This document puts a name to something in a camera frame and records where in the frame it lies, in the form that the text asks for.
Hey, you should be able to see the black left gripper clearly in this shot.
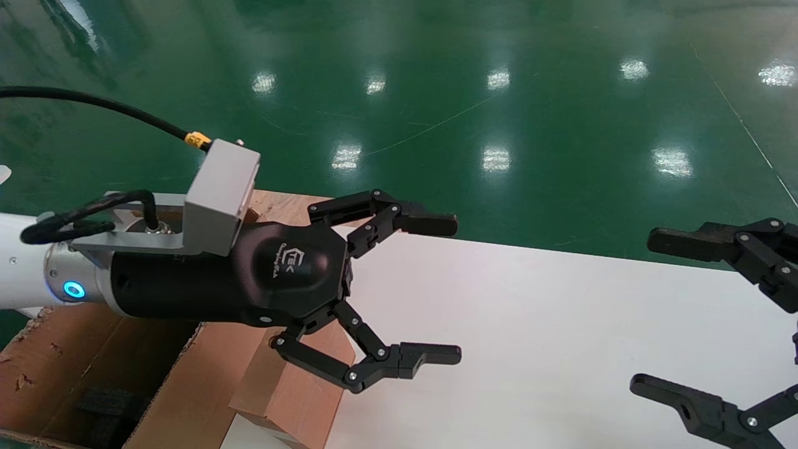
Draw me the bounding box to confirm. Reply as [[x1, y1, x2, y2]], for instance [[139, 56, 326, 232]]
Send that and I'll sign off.
[[109, 221, 353, 329]]

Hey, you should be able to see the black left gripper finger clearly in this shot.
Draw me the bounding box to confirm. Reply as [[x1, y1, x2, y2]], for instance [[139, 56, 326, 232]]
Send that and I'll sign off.
[[269, 299, 463, 395], [307, 189, 459, 259]]

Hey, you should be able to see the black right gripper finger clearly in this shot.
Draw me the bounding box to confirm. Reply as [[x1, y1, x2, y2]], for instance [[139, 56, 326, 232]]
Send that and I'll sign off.
[[630, 373, 798, 449], [647, 218, 798, 312]]

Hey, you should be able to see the small brown cardboard box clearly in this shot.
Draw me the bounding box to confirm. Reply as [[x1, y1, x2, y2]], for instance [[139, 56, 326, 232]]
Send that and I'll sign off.
[[229, 315, 356, 449]]

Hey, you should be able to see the large open cardboard box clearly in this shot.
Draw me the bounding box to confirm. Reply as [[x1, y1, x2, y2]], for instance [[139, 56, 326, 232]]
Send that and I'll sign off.
[[0, 302, 275, 449]]

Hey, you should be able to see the wooden plywood board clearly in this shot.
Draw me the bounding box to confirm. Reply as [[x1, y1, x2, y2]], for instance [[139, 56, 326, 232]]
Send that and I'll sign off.
[[246, 190, 337, 229]]

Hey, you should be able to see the black foam block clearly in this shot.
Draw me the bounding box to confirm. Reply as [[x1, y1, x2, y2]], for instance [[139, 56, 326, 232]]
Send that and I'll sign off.
[[75, 387, 150, 449]]

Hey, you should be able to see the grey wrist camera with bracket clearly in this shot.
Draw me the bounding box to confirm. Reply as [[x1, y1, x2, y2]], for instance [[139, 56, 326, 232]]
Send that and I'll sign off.
[[70, 138, 261, 258]]

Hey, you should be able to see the short black looped cable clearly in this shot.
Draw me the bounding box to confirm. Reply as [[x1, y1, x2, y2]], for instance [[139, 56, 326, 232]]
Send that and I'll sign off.
[[21, 190, 160, 245]]

